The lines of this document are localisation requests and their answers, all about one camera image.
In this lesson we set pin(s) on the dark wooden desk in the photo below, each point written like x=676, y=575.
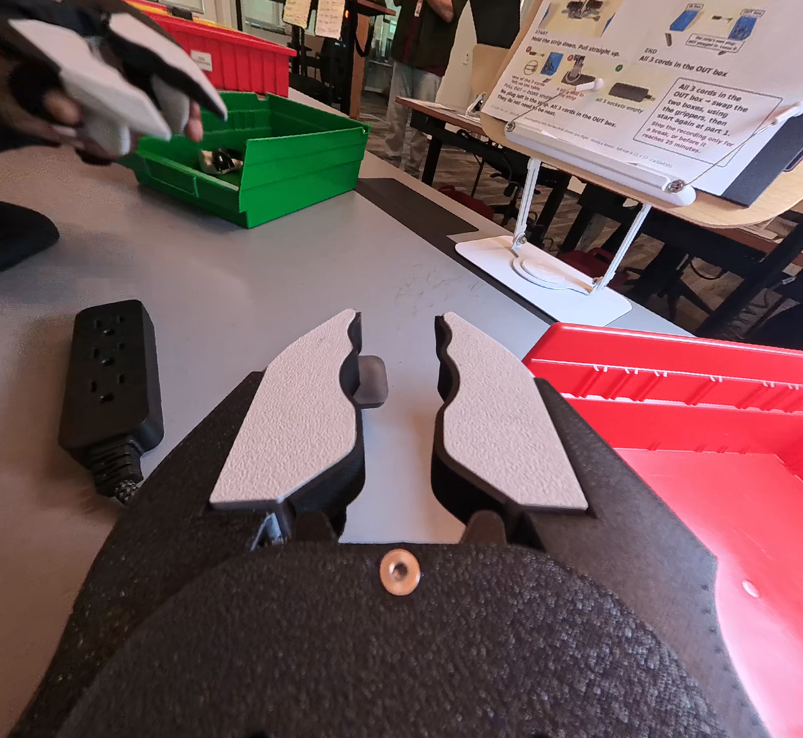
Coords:
x=439, y=113

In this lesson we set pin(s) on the yellow plastic bin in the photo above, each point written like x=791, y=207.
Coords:
x=141, y=5

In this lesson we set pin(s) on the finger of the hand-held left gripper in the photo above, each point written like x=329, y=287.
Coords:
x=94, y=79
x=163, y=54

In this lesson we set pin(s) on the black power strip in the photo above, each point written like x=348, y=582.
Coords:
x=113, y=368

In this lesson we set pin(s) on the red tote bag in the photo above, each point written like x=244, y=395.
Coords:
x=593, y=264
x=467, y=201

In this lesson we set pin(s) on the hanging paper note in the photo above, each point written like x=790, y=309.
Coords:
x=329, y=16
x=297, y=0

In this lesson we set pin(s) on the white document stand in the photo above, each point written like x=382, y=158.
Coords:
x=552, y=273

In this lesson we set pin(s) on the printed instruction sheet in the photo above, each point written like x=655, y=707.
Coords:
x=659, y=60

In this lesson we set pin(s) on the wooden post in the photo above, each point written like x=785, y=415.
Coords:
x=361, y=60

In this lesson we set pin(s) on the red plastic bin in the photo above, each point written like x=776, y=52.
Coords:
x=251, y=60
x=721, y=468

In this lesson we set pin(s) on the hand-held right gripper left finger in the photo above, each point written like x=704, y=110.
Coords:
x=295, y=424

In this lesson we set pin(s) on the black mesh wrist pad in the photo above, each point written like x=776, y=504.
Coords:
x=25, y=236

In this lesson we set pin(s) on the green plastic bin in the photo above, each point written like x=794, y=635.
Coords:
x=301, y=160

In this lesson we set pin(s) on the black panel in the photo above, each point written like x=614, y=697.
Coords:
x=495, y=13

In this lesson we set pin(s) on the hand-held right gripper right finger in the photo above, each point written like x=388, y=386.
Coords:
x=508, y=430

